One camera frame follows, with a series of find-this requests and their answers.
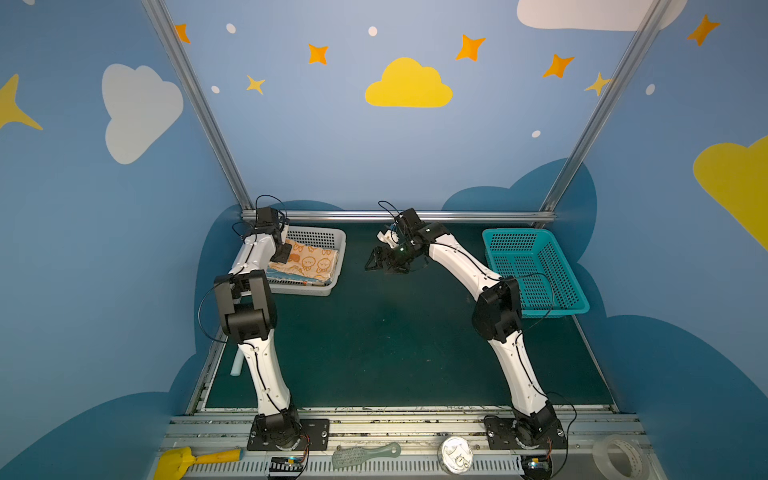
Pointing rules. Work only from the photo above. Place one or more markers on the left small circuit board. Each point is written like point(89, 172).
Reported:
point(285, 468)

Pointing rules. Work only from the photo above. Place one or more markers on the pale green hair brush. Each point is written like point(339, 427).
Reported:
point(355, 456)

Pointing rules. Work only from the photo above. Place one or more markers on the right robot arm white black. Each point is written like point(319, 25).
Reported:
point(497, 315)

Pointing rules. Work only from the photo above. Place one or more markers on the aluminium frame right post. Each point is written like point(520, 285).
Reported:
point(642, 40)

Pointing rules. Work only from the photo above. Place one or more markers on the round silver tin lid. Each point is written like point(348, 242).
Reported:
point(455, 455)

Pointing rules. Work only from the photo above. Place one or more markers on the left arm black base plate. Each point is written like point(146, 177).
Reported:
point(276, 433)

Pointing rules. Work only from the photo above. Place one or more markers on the right small circuit board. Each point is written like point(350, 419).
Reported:
point(536, 468)

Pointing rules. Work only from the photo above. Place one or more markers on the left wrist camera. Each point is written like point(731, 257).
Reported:
point(269, 221)

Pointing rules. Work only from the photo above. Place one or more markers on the white perforated plastic basket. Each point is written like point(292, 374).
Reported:
point(324, 240)

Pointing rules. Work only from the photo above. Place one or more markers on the light blue plastic spoon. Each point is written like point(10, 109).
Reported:
point(237, 365)

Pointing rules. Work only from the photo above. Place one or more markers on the teal perforated plastic basket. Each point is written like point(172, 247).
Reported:
point(548, 285)

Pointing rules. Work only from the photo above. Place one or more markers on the aluminium frame left post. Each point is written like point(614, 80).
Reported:
point(161, 21)

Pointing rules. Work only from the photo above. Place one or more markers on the aluminium front rail bed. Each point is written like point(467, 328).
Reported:
point(418, 430)

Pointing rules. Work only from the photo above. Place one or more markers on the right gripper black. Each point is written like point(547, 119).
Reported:
point(387, 255)

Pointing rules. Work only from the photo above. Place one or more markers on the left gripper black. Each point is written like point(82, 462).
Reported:
point(281, 252)

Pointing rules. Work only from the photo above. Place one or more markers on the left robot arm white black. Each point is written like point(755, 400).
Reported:
point(248, 316)

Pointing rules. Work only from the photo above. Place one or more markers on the clear tape roll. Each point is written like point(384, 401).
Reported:
point(619, 459)

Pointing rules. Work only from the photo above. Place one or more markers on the bunny face pattern towel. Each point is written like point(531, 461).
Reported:
point(278, 277)

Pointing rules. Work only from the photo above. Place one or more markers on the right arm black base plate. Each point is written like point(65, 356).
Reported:
point(506, 433)

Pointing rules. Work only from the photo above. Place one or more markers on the small circuit board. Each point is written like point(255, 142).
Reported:
point(536, 468)
point(285, 468)

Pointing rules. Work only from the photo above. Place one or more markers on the orange swirl pattern towel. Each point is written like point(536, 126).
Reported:
point(308, 261)

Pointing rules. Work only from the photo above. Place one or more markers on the yellow toy shovel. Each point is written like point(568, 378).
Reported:
point(173, 464)

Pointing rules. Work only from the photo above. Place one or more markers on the aluminium frame post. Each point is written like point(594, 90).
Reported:
point(161, 21)
point(642, 40)

